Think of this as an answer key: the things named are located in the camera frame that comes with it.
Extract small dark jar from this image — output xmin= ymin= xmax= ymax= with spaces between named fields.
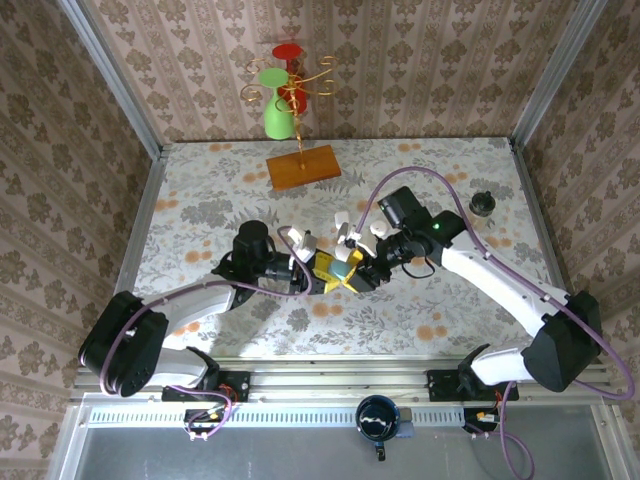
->
xmin=468 ymin=191 xmax=497 ymax=221

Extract green plastic wine glass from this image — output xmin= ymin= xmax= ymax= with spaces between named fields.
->
xmin=256 ymin=67 xmax=294 ymax=141

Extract dark blue mug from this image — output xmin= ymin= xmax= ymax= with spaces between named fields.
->
xmin=354 ymin=394 xmax=401 ymax=462

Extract grey metal sheet panel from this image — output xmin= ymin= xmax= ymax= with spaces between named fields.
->
xmin=49 ymin=424 xmax=621 ymax=480

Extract red plastic wine glass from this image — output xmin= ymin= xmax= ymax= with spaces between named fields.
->
xmin=272 ymin=42 xmax=309 ymax=116

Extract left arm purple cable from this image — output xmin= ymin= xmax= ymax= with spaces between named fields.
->
xmin=99 ymin=225 xmax=315 ymax=416

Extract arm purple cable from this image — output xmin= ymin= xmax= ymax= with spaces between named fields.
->
xmin=99 ymin=225 xmax=315 ymax=416
xmin=352 ymin=167 xmax=636 ymax=476

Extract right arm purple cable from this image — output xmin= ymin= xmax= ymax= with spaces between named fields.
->
xmin=352 ymin=167 xmax=636 ymax=476

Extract wooden stand with wire tree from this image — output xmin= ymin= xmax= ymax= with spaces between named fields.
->
xmin=239 ymin=54 xmax=344 ymax=192

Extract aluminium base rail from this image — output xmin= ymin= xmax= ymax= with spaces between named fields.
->
xmin=69 ymin=355 xmax=619 ymax=406

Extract aluminium table side rail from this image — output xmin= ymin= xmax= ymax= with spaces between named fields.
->
xmin=47 ymin=144 xmax=171 ymax=480
xmin=507 ymin=137 xmax=604 ymax=366

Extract slotted metal cable tray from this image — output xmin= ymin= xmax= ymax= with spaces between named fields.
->
xmin=87 ymin=407 xmax=474 ymax=429

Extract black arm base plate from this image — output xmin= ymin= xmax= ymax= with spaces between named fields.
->
xmin=427 ymin=368 xmax=520 ymax=404
xmin=162 ymin=370 xmax=251 ymax=404

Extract aluminium frame post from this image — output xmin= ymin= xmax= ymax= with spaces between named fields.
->
xmin=57 ymin=0 xmax=166 ymax=160
xmin=509 ymin=0 xmax=604 ymax=151

